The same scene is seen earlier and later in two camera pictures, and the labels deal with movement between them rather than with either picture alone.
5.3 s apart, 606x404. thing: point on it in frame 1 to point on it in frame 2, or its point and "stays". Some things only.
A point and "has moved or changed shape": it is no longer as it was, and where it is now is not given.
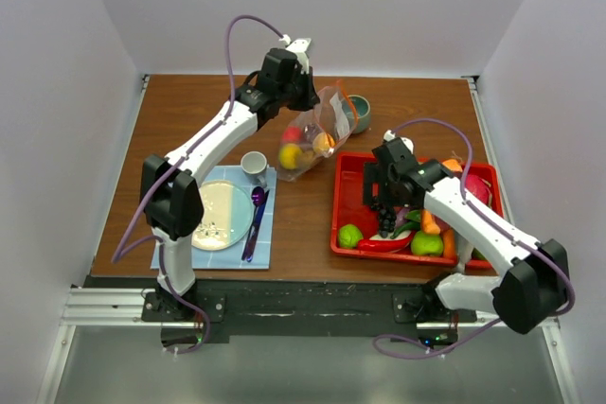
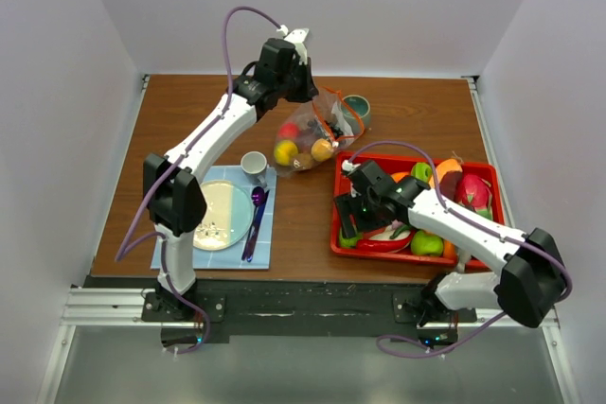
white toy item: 388,135 to 347,166
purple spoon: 258,199 stays
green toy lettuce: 348,236 stays
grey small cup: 254,165 stays
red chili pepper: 386,246 stays
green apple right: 423,244 stays
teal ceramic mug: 358,111 stays
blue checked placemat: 231,258 stays
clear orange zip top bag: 317,133 has moved or changed shape
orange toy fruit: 323,144 has moved or changed shape
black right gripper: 372,174 to 347,205
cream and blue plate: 227,211 stays
